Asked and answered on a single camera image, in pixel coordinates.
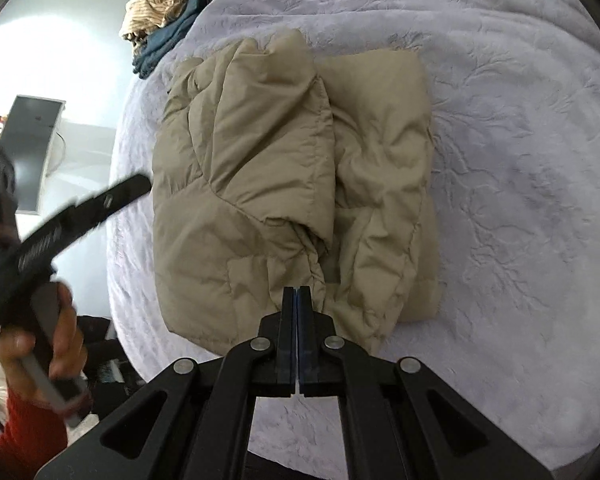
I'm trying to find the person's left forearm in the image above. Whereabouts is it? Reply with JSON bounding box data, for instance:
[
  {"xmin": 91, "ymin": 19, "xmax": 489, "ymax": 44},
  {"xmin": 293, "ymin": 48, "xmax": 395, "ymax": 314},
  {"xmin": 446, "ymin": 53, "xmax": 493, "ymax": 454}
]
[{"xmin": 0, "ymin": 387, "xmax": 71, "ymax": 480}]

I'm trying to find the tan striped cloth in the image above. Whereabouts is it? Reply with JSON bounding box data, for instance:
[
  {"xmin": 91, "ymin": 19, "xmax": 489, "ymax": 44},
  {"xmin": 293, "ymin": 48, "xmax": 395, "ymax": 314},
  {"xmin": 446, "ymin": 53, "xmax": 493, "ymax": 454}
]
[{"xmin": 120, "ymin": 0, "xmax": 237, "ymax": 43}]

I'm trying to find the lavender fuzzy blanket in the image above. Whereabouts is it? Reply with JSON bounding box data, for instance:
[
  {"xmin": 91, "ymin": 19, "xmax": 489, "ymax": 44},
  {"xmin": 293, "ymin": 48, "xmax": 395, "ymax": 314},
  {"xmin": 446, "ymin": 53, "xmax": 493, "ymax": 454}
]
[{"xmin": 105, "ymin": 0, "xmax": 600, "ymax": 471}]

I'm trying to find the person's left hand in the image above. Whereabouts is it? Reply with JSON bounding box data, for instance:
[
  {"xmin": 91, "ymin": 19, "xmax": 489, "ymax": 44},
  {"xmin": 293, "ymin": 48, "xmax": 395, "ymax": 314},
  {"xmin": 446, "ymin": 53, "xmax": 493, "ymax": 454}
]
[{"xmin": 0, "ymin": 284, "xmax": 89, "ymax": 411}]

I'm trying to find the blue cloth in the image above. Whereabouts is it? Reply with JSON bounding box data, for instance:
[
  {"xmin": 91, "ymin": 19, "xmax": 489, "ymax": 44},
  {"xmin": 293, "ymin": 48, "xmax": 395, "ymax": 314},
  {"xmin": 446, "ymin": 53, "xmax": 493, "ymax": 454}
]
[{"xmin": 132, "ymin": 0, "xmax": 228, "ymax": 79}]

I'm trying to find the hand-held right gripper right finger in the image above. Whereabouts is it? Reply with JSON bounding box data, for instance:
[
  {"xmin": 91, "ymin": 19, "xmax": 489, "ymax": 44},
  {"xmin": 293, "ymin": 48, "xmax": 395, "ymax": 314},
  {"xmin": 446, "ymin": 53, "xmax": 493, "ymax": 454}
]
[{"xmin": 298, "ymin": 286, "xmax": 556, "ymax": 480}]

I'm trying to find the beige puffer jacket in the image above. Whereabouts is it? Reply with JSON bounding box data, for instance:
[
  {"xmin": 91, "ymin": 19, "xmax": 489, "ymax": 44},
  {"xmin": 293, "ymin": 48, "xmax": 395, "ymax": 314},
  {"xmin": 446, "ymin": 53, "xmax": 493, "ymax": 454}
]
[{"xmin": 151, "ymin": 28, "xmax": 442, "ymax": 356}]

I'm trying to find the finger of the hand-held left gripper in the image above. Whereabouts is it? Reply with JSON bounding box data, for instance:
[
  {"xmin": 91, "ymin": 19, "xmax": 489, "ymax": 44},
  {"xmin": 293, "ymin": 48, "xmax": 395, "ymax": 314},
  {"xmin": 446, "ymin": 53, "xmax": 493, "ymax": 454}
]
[{"xmin": 17, "ymin": 174, "xmax": 153, "ymax": 263}]

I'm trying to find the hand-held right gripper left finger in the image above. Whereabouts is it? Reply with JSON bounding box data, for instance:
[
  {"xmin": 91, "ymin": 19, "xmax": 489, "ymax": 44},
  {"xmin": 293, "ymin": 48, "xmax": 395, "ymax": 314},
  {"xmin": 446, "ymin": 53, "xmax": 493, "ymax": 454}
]
[{"xmin": 35, "ymin": 286, "xmax": 298, "ymax": 480}]

